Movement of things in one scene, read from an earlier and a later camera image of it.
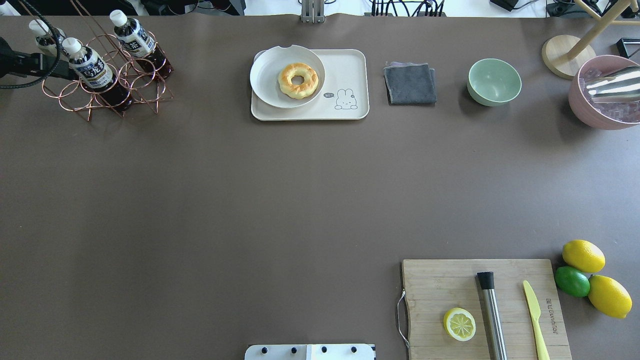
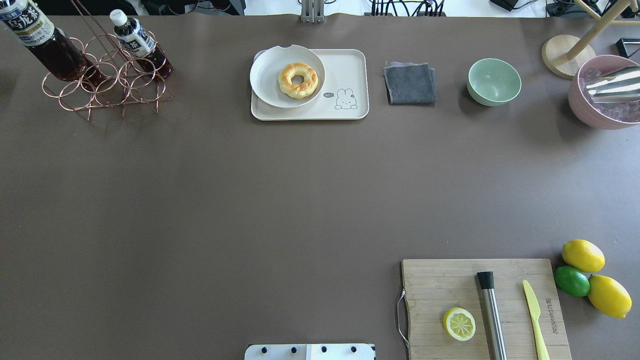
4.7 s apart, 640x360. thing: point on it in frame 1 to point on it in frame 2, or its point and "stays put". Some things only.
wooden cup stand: x=563 y=54 stays put
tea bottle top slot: x=89 y=66 to x=52 y=45
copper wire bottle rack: x=114 y=73 stays put
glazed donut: x=297 y=91 stays put
